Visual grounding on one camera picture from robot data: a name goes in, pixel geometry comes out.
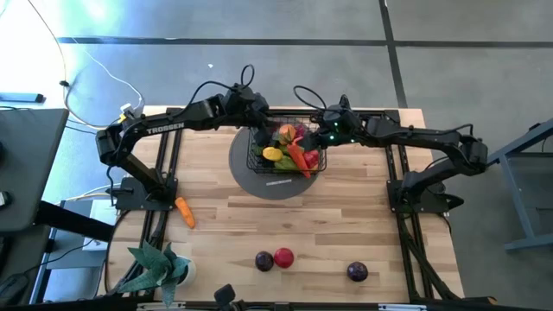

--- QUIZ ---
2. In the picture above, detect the black aluminium table frame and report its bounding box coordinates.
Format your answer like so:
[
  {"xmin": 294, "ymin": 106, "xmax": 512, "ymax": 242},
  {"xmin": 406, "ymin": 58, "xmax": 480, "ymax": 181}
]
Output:
[{"xmin": 101, "ymin": 105, "xmax": 498, "ymax": 311}]

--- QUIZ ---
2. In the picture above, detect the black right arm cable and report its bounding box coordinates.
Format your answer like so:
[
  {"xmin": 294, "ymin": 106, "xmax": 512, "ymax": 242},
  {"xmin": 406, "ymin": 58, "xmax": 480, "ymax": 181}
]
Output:
[{"xmin": 293, "ymin": 85, "xmax": 329, "ymax": 112}]

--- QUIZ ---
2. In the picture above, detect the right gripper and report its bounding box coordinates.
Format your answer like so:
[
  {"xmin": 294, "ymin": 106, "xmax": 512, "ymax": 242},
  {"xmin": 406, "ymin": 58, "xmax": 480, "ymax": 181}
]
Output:
[{"xmin": 307, "ymin": 105, "xmax": 362, "ymax": 153}]

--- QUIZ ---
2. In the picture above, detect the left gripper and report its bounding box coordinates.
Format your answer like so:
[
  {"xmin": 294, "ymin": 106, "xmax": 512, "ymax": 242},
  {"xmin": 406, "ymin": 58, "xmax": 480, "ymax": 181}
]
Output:
[{"xmin": 235, "ymin": 88, "xmax": 272, "ymax": 148}]

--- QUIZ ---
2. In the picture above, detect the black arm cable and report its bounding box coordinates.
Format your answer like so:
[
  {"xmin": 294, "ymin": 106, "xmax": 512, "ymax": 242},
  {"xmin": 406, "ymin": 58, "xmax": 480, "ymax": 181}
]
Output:
[
  {"xmin": 293, "ymin": 85, "xmax": 329, "ymax": 112},
  {"xmin": 179, "ymin": 63, "xmax": 257, "ymax": 122}
]

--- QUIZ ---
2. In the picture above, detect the fake succulent in white pot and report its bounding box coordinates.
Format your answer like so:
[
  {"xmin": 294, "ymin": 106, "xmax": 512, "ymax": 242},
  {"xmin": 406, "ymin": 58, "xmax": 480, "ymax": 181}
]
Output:
[{"xmin": 115, "ymin": 240, "xmax": 198, "ymax": 308}]

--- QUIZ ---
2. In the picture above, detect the grey desk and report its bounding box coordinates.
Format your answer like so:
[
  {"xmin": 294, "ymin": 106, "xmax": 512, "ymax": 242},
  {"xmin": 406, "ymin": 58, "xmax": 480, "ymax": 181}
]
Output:
[{"xmin": 0, "ymin": 107, "xmax": 70, "ymax": 235}]

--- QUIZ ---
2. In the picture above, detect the dark purple round fruit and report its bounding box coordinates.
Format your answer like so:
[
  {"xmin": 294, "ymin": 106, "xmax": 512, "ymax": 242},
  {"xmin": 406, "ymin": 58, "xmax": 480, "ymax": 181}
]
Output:
[
  {"xmin": 346, "ymin": 261, "xmax": 370, "ymax": 283},
  {"xmin": 254, "ymin": 251, "xmax": 275, "ymax": 273}
]

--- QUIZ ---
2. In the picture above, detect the black wire basket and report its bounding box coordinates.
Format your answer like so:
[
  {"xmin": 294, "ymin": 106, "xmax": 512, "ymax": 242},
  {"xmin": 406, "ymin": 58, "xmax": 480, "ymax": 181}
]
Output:
[{"xmin": 245, "ymin": 114, "xmax": 328, "ymax": 175}]

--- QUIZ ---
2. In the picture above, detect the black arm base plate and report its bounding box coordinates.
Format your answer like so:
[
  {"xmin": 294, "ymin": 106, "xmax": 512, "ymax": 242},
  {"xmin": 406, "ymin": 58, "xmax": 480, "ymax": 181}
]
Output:
[
  {"xmin": 113, "ymin": 175, "xmax": 179, "ymax": 213},
  {"xmin": 385, "ymin": 178, "xmax": 466, "ymax": 214}
]

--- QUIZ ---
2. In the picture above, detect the orange-red carrot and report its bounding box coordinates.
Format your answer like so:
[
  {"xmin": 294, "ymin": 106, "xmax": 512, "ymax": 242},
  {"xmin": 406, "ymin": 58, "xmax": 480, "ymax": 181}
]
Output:
[{"xmin": 285, "ymin": 141, "xmax": 313, "ymax": 180}]

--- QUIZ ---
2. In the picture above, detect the orange fruit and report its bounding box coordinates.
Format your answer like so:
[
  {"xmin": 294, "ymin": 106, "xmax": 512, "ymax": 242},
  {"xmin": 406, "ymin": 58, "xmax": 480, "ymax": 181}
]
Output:
[{"xmin": 277, "ymin": 124, "xmax": 298, "ymax": 145}]

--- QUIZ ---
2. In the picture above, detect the white power adapter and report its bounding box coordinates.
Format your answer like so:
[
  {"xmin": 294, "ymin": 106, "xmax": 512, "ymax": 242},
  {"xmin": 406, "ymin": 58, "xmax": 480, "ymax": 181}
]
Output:
[{"xmin": 119, "ymin": 102, "xmax": 145, "ymax": 120}]

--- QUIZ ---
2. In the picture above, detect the blue-grey metal table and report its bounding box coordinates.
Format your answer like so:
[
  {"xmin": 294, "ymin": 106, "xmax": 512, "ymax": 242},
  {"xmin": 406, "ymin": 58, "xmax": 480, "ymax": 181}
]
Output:
[{"xmin": 486, "ymin": 117, "xmax": 553, "ymax": 253}]

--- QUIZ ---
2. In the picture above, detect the grey round woven placemat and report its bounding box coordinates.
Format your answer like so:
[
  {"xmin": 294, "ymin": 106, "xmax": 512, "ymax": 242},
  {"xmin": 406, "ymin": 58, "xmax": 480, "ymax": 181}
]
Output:
[{"xmin": 228, "ymin": 126, "xmax": 321, "ymax": 201}]

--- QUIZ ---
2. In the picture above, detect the yellow lemon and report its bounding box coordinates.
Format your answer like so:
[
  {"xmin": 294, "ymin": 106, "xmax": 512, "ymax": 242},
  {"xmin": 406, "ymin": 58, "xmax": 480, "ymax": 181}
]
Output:
[{"xmin": 261, "ymin": 146, "xmax": 285, "ymax": 163}]

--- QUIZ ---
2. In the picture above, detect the red round fake fruit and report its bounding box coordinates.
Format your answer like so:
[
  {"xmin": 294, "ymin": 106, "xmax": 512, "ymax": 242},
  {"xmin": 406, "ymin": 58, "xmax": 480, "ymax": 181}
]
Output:
[{"xmin": 273, "ymin": 246, "xmax": 296, "ymax": 270}]

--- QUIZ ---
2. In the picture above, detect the black desk leg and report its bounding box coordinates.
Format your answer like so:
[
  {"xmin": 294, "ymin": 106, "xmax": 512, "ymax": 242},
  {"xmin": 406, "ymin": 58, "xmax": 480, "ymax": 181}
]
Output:
[{"xmin": 34, "ymin": 200, "xmax": 117, "ymax": 244}]

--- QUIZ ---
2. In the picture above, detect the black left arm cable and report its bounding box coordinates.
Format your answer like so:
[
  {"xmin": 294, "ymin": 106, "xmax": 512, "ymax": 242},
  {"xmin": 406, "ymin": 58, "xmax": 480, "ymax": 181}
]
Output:
[{"xmin": 179, "ymin": 63, "xmax": 257, "ymax": 122}]

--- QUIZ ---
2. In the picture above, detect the red bell pepper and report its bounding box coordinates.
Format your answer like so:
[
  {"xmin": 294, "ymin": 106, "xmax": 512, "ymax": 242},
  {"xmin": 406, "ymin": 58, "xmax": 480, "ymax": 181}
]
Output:
[{"xmin": 302, "ymin": 149, "xmax": 321, "ymax": 170}]

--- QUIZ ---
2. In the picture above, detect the orange carrot on table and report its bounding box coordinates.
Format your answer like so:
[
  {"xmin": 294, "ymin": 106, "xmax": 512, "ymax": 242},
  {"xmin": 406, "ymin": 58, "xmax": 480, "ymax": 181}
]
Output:
[{"xmin": 174, "ymin": 196, "xmax": 197, "ymax": 230}]

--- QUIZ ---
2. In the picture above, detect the blue flat bar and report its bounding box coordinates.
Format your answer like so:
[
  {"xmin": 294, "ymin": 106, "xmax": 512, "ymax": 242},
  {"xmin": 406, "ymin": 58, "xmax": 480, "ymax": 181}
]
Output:
[{"xmin": 0, "ymin": 91, "xmax": 46, "ymax": 105}]

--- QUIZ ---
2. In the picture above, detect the white floor cable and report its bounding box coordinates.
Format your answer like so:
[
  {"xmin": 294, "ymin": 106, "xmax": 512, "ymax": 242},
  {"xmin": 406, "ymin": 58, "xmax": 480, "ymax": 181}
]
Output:
[{"xmin": 25, "ymin": 0, "xmax": 146, "ymax": 130}]

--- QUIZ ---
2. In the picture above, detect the black table-level camera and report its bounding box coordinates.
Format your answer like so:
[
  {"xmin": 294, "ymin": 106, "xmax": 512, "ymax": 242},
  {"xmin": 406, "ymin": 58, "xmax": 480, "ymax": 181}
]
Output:
[{"xmin": 213, "ymin": 282, "xmax": 238, "ymax": 311}]

